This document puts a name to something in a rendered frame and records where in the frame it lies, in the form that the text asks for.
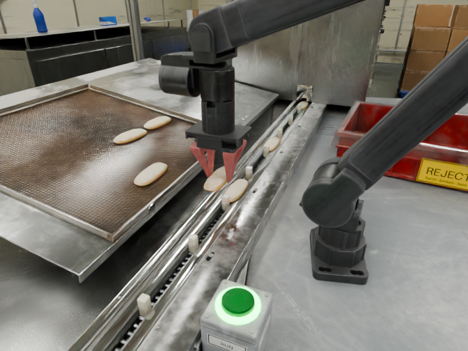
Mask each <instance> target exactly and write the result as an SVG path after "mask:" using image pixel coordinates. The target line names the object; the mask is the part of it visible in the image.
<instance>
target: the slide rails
mask: <svg viewBox="0 0 468 351"><path fill-rule="evenodd" d="M302 101H305V98H302V100H299V101H298V102H297V104H296V105H295V106H294V107H293V108H292V109H291V110H290V111H289V113H288V114H287V115H286V116H285V118H284V119H283V120H282V121H281V122H280V123H279V124H278V125H277V127H276V128H275V129H274V130H273V131H272V133H271V134H270V135H269V136H268V137H267V138H266V140H265V141H264V142H263V143H262V144H261V145H260V147H259V148H258V149H257V150H256V152H255V153H254V154H253V155H252V156H251V157H250V158H249V159H248V161H247V162H246V163H245V164H244V166H243V167H242V168H241V169H240V170H239V171H238V172H237V173H236V175H235V176H234V177H233V178H232V180H231V181H230V182H229V183H228V184H227V185H226V186H225V187H224V189H223V190H222V191H221V192H220V193H219V195H218V196H217V197H216V198H215V200H214V201H213V202H211V204H210V205H209V206H208V208H207V209H206V210H205V211H204V212H203V214H202V215H201V216H200V217H199V218H198V219H197V220H196V221H195V223H194V224H193V225H192V226H191V228H190V229H189V230H188V231H187V232H186V233H185V234H184V235H183V237H182V238H181V239H180V240H179V242H178V243H177V244H176V245H175V246H174V248H172V250H171V251H170V252H169V253H168V254H167V255H166V257H165V258H164V259H163V260H162V262H161V263H160V264H159V265H158V266H157V267H156V268H155V269H154V271H153V272H152V273H151V274H150V276H149V277H148V278H147V279H146V280H145V281H144V282H143V283H142V285H141V286H140V287H139V288H138V290H137V291H136V292H135V293H134V294H133V296H131V297H130V299H129V300H128V301H127V302H126V303H125V305H124V306H123V307H122V309H121V310H120V311H119V312H118V313H117V314H116V315H115V316H114V318H113V319H112V320H111V321H110V322H109V324H108V325H107V326H106V327H105V328H104V329H103V330H102V331H101V333H100V334H99V335H98V336H97V338H96V339H95V340H94V341H93V342H92V343H91V344H90V345H89V347H88V348H87V349H86V350H85V351H107V349H108V348H109V346H110V345H111V344H112V343H113V342H114V341H115V339H116V338H117V337H118V335H119V334H120V333H121V332H122V331H123V329H124V328H125V326H126V325H127V324H128V322H129V321H130V320H131V319H132V318H133V317H134V315H135V314H136V313H137V311H138V310H139V307H138V303H137V299H138V298H139V297H140V295H141V294H142V293H143V294H146V295H149V296H150V295H151V294H152V293H153V291H154V290H155V289H156V287H158V285H159V284H160V283H161V281H162V280H163V279H164V277H165V276H166V275H167V274H168V273H169V271H170V270H171V268H172V267H173V266H174V265H175V264H176V263H177V261H178V260H179V259H180V257H181V256H182V255H183V254H184V252H185V251H186V250H187V248H188V247H189V243H188V237H189V236H190V235H191V234H194V235H198V234H199V233H200V232H201V231H202V230H203V229H204V227H205V226H206V225H207V223H208V222H209V221H210V220H211V218H212V217H213V216H214V215H215V213H216V212H217V211H218V209H219V208H220V207H221V206H222V196H223V195H224V193H225V192H226V190H227V189H228V188H229V187H230V185H231V184H233V183H234V182H235V181H236V180H238V179H243V178H244V177H245V175H246V167H247V166H253V165H254V164H255V163H256V162H257V161H258V159H259V158H260V156H261V155H262V154H263V151H264V150H263V146H264V145H265V143H266V142H267V141H268V139H271V138H273V137H276V136H277V132H278V129H279V128H281V129H283V128H284V127H285V125H286V124H287V123H288V118H289V115H294V114H295V112H296V111H297V105H298V104H299V103H300V102H302ZM310 104H311V102H308V106H307V108H305V109H303V110H301V112H300V113H299V115H298V116H297V117H296V119H294V121H293V122H292V124H291V125H290V127H289V128H288V129H287V130H286V132H285V133H284V134H283V136H282V137H281V138H280V140H281V142H280V144H279V145H278V147H277V148H276V149H275V150H273V151H270V153H269V154H268V156H267V157H266V158H265V159H264V161H263V162H262V164H261V165H260V166H259V167H258V169H257V170H256V171H255V173H254V174H253V175H252V176H251V178H250V179H249V181H248V186H247V189H246V190H245V192H244V193H243V195H241V197H240V198H239V199H238V200H236V201H234V202H232V203H231V204H230V205H229V207H228V208H227V210H226V211H225V213H223V215H222V216H221V218H220V219H219V221H218V222H217V223H216V224H215V225H214V227H213V228H212V230H211V231H210V232H209V233H208V235H207V236H206V237H205V239H204V240H203V241H202V243H201V244H200V245H199V247H198V248H197V250H196V251H195V252H194V253H193V254H192V256H191V257H190V259H189V260H188V261H187V262H186V264H185V265H184V267H183V268H182V269H181V270H180V272H179V273H178V275H177V276H176V277H175V279H174V280H173V281H172V282H171V284H170V285H169V286H168V288H167V289H166V290H165V291H164V293H163V294H162V296H161V297H160V298H159V299H158V301H157V302H156V303H155V305H154V306H153V307H152V308H151V310H150V311H149V313H148V314H147V316H146V317H145V318H144V319H143V321H142V322H141V324H140V325H139V326H138V327H137V329H136V330H135V331H134V333H133V334H132V335H131V336H130V338H129V339H128V340H127V342H126V343H125V344H124V346H123V347H122V348H121V350H120V351H134V349H135V347H136V346H137V345H138V344H139V342H140V341H141V339H142V338H143V337H144V335H145V334H146V332H147V331H148V330H149V329H150V327H151V325H152V324H153V323H154V321H155V320H156V319H157V317H158V315H159V314H160V313H161V312H162V310H163V309H164V307H165V306H166V305H167V303H168V302H169V300H170V299H171V298H172V296H173V295H174V293H175V292H176V290H177V289H178V288H179V287H180V285H181V284H182V282H183V281H184V280H185V278H186V277H187V275H188V274H189V273H190V271H191V270H192V268H193V267H194V266H195V264H196V263H197V262H198V260H199V258H200V257H201V256H202V255H203V253H204V252H205V250H206V249H207V248H208V246H209V245H210V243H211V242H212V241H213V239H214V238H215V236H216V235H217V233H218V232H219V231H220V230H221V228H222V226H223V225H224V224H225V223H226V221H227V220H228V218H229V217H230V216H231V214H232V213H233V211H234V210H235V209H236V207H237V206H238V204H239V203H240V201H241V200H242V199H243V198H244V196H245V194H246V193H247V192H248V191H249V189H250V188H251V186H252V185H253V184H254V182H255V181H256V179H257V178H258V176H259V175H260V174H261V172H262V171H263V169H264V168H265V167H266V166H267V164H268V162H269V161H270V160H271V159H272V157H273V156H274V154H275V153H276V151H277V150H278V149H279V147H280V146H281V144H282V143H283V142H284V140H285V139H286V137H287V136H288V135H289V134H290V132H291V131H292V129H293V128H294V126H295V125H296V124H297V122H298V121H299V119H300V118H301V117H302V115H303V114H304V112H305V111H306V110H307V109H308V107H309V105H310Z"/></svg>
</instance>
